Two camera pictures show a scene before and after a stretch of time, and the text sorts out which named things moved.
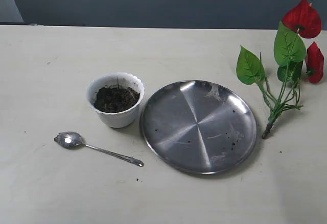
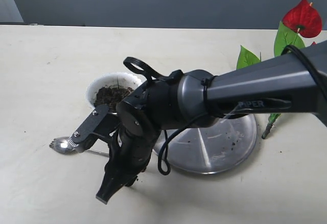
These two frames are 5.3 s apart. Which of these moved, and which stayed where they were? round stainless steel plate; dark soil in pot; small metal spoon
Moved: small metal spoon
Stayed: dark soil in pot; round stainless steel plate
